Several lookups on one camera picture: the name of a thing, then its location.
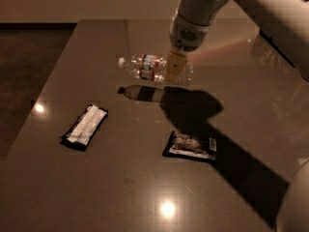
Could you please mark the blue white rxbar wrapper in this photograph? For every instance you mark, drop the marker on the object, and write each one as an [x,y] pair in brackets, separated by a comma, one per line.
[80,134]

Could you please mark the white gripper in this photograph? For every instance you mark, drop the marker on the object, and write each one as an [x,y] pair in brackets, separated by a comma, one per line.
[187,35]

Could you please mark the clear plastic water bottle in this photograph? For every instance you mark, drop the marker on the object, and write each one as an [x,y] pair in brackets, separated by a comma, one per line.
[152,68]

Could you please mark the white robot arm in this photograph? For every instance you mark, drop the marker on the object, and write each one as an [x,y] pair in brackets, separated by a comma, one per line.
[284,22]

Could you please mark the black snack bar wrapper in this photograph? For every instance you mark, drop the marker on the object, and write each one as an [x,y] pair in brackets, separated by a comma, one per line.
[190,147]

